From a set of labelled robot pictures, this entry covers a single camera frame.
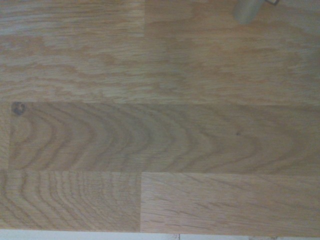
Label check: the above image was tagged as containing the grey round furniture leg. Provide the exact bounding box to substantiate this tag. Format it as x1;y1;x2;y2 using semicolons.
233;0;264;25

